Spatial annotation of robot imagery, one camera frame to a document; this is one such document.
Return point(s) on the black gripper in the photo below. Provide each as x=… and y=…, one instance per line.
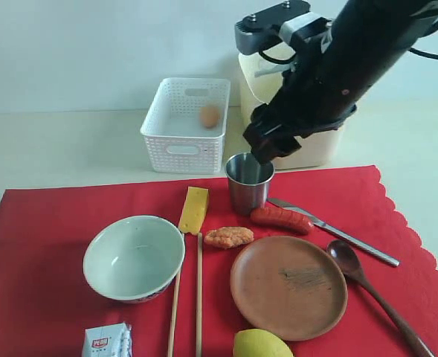
x=314, y=97

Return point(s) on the stainless steel cup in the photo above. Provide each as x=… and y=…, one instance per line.
x=248, y=182

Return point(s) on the brown egg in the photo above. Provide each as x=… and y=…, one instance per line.
x=209, y=116

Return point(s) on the yellow cheese wedge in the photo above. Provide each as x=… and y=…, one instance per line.
x=194, y=210

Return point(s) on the fried chicken nugget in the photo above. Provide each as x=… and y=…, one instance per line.
x=229, y=237

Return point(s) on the yellow lemon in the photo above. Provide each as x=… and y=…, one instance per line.
x=259, y=342

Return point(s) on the white milk carton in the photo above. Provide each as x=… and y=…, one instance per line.
x=109, y=341

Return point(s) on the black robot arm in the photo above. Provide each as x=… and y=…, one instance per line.
x=372, y=35

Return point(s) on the cream plastic storage bin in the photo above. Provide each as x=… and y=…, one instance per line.
x=316, y=150

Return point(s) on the white perforated plastic basket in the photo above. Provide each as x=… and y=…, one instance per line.
x=175, y=139

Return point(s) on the red grilled sausage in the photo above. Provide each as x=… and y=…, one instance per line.
x=282, y=218

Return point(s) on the stainless steel table knife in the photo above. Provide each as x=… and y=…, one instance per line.
x=386, y=258

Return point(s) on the right wooden chopstick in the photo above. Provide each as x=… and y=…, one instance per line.
x=199, y=296

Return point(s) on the wooden chopstick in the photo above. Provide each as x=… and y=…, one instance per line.
x=199, y=296
x=170, y=346

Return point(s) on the dark wooden spoon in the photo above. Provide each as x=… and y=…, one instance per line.
x=350, y=266

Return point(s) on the red scalloped table mat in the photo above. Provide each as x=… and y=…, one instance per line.
x=46, y=304

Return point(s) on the brown round plate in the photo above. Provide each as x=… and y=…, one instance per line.
x=289, y=287

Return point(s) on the white ceramic bowl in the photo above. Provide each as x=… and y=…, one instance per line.
x=134, y=259

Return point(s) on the left wooden chopstick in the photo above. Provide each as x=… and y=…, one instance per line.
x=170, y=346

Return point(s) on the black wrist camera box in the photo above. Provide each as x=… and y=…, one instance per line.
x=259, y=31

